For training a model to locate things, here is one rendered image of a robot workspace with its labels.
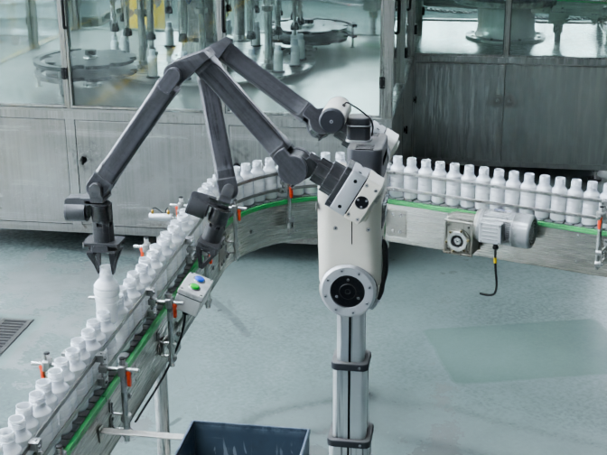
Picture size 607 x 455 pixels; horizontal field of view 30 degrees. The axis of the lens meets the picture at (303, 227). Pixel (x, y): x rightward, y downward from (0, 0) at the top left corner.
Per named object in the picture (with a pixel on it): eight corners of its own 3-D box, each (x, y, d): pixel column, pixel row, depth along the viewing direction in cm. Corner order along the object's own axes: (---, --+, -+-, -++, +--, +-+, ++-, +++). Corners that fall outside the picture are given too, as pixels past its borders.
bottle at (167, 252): (171, 282, 373) (169, 234, 367) (177, 287, 368) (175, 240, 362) (154, 284, 370) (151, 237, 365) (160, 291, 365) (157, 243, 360)
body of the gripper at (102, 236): (118, 251, 305) (116, 225, 302) (82, 249, 306) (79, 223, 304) (126, 242, 311) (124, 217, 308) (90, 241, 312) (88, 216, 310)
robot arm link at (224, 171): (212, 51, 328) (212, 60, 339) (192, 55, 327) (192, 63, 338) (239, 197, 325) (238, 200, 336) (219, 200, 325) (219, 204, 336)
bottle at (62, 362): (57, 413, 289) (51, 354, 284) (80, 413, 289) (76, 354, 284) (51, 424, 284) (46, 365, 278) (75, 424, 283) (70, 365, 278)
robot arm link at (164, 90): (186, 77, 285) (196, 69, 295) (166, 62, 284) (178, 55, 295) (97, 205, 299) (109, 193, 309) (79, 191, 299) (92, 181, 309)
